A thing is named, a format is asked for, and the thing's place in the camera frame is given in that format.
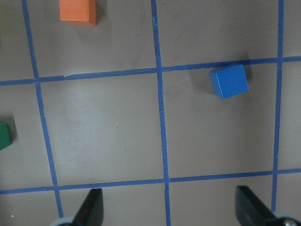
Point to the green wooden block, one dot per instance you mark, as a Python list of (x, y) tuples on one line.
[(5, 140)]

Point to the orange wooden block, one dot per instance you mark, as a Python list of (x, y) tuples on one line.
[(78, 12)]

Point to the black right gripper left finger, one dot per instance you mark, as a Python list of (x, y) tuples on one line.
[(91, 211)]

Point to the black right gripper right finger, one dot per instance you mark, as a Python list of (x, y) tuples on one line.
[(251, 211)]

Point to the blue wooden block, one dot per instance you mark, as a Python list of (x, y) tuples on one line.
[(229, 81)]

